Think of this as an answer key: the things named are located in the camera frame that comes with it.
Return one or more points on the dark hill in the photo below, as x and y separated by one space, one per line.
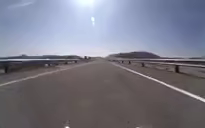
135 55

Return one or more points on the grey road shoulder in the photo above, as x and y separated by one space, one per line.
186 80

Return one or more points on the white painted edge line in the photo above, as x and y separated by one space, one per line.
30 77
163 84

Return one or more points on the robot's own part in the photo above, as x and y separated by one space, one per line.
67 126

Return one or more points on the low dark hills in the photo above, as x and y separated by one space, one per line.
43 56

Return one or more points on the grey asphalt road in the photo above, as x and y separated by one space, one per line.
96 96

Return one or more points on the metal guardrail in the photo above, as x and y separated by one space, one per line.
176 64
26 61

